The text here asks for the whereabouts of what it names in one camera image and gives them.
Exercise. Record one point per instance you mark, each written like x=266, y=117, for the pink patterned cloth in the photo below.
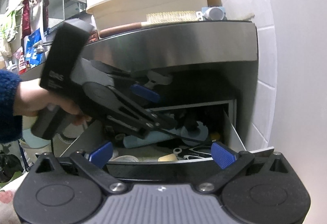
x=7, y=203

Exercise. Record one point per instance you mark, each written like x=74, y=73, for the black trash bag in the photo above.
x=10, y=165

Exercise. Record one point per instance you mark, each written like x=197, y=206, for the white round dish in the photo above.
x=125, y=159

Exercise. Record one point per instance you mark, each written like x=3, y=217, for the blue plastic packet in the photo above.
x=33, y=48

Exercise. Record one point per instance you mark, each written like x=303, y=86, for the person's left hand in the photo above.
x=30, y=97

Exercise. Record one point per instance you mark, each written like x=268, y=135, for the red plastic packet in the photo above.
x=20, y=59

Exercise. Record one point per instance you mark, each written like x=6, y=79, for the white plastic fitting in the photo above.
x=158, y=79

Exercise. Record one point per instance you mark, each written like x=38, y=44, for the small yellow object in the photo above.
x=215, y=136

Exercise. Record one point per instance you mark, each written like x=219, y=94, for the cream rounded object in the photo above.
x=167, y=157

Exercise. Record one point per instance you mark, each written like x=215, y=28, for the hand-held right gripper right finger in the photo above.
x=223, y=155

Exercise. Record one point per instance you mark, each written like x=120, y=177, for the green white hanging cloth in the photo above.
x=9, y=32

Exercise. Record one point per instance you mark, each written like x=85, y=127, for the dark red hanging cloth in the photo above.
x=25, y=17

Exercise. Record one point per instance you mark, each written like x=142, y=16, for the black scissors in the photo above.
x=195, y=152

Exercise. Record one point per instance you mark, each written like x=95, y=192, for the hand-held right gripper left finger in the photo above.
x=102, y=154

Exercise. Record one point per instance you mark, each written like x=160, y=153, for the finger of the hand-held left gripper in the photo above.
x=138, y=119
x=147, y=93

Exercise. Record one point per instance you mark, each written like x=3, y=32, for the cream plastic tub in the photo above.
x=153, y=2

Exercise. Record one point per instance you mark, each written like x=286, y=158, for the teal plastic basin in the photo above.
x=35, y=142

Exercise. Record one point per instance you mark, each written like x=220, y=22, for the black steel-edged desktop counter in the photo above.
x=178, y=45

